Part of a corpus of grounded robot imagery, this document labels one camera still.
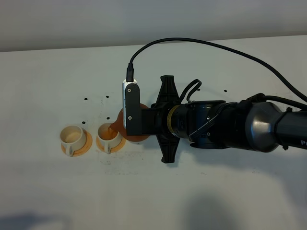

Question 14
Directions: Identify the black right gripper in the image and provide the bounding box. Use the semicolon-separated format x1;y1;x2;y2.
142;75;188;163

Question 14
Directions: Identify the brown clay teapot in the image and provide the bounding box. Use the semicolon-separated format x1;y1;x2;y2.
110;109;149;142

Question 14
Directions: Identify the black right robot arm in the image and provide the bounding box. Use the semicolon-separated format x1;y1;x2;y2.
142;76;307;163

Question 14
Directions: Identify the right white teacup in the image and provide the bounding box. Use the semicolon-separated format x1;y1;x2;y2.
96;123;123;154

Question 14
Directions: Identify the white teacup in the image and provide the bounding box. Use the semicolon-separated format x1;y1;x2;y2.
60;125;86;157
96;123;123;154

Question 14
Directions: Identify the right orange coaster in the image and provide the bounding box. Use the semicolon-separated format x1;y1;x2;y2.
95;136;126;153

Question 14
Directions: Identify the orange coaster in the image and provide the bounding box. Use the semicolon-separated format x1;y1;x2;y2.
61;130;93;157
95;136;126;153

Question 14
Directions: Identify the left orange coaster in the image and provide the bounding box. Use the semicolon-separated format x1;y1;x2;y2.
61;130;93;157

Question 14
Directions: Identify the left white teacup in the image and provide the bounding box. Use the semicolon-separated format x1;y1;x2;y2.
60;125;86;157

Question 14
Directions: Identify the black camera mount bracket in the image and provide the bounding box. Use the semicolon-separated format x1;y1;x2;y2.
126;84;142;136

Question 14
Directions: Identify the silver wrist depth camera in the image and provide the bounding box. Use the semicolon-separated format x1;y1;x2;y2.
122;79;137;128

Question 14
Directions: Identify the black camera cable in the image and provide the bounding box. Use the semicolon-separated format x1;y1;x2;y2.
126;37;307;103

